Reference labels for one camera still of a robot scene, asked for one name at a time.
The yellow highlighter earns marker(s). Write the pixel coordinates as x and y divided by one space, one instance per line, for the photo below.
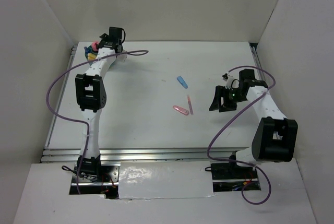
91 56

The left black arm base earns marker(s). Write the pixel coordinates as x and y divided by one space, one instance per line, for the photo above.
102 179

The aluminium front rail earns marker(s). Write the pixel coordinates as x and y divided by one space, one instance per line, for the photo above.
132 155

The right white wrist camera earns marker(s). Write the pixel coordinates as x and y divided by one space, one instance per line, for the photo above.
231 82

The blue highlighter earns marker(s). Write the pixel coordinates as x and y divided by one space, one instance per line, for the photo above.
182 82

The pink clear highlighter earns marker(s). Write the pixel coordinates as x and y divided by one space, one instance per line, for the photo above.
181 110

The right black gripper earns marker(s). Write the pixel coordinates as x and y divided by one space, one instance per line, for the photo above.
222 91

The teal round compartment container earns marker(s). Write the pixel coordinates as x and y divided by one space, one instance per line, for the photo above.
95 51

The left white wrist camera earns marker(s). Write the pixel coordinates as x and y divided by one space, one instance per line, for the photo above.
122 57

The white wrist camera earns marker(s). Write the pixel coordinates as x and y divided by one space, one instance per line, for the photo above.
231 82
122 57

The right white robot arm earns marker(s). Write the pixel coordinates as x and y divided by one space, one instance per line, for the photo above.
275 137

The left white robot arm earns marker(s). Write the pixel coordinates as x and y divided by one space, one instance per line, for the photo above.
91 96

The pink purple pen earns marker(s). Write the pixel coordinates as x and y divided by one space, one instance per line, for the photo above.
190 105

